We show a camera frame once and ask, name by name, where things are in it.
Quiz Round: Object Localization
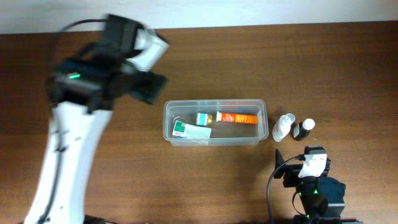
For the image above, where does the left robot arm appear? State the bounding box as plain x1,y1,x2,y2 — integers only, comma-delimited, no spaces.
24,14,169,223

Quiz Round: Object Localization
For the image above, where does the dark bottle white cap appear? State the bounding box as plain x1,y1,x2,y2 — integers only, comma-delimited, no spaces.
293,118,315,141

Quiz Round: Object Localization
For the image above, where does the orange tablet tube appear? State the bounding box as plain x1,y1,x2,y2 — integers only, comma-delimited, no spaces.
216,111,258,124

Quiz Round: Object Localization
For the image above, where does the white bottle clear cap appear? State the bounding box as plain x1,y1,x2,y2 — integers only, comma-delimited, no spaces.
272,113,295,142

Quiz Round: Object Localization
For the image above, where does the small blue-label gold-cap bottle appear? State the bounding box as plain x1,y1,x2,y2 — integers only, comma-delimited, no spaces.
196,113,213,126

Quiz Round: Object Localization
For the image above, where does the white green medicine box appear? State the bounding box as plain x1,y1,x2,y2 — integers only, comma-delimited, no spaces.
172,121,211,139

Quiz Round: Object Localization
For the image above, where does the clear plastic container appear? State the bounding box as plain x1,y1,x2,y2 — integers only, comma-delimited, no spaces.
163,99,269,147

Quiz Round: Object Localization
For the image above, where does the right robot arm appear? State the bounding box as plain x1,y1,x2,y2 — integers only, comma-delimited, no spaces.
266,146,360,224

